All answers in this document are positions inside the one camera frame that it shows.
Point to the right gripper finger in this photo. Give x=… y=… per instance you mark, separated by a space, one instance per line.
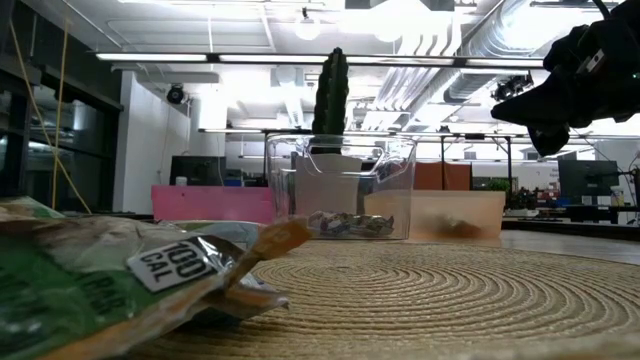
x=542 y=92
x=540 y=115

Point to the green orange-ended granola bar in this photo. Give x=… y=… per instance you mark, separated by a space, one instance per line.
x=100 y=300
x=25 y=207

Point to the black computer monitor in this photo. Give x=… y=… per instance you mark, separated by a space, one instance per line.
x=587 y=177

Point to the small green plant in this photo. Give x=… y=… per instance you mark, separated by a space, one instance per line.
x=499 y=185

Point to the orange plastic bin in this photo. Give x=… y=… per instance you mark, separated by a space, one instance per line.
x=470 y=205

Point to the red-orange partition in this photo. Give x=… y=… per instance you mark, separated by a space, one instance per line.
x=442 y=175

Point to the clear plastic bin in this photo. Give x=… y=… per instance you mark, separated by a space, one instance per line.
x=395 y=175

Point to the white hexagonal plant pot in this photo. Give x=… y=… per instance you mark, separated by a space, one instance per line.
x=325 y=185

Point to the round woven straw placemat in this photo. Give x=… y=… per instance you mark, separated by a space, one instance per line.
x=400 y=300

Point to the round ceiling lamp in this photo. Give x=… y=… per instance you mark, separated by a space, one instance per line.
x=306 y=29

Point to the pink plastic bin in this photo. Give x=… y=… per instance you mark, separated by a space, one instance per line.
x=210 y=202

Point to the black ceiling spotlight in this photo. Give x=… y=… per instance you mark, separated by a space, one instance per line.
x=176 y=94

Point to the overhead light bar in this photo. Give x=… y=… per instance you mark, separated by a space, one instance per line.
x=150 y=57

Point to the black hanging camera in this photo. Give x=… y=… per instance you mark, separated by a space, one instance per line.
x=510 y=87

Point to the black background rig frame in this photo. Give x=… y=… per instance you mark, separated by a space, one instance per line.
x=509 y=160

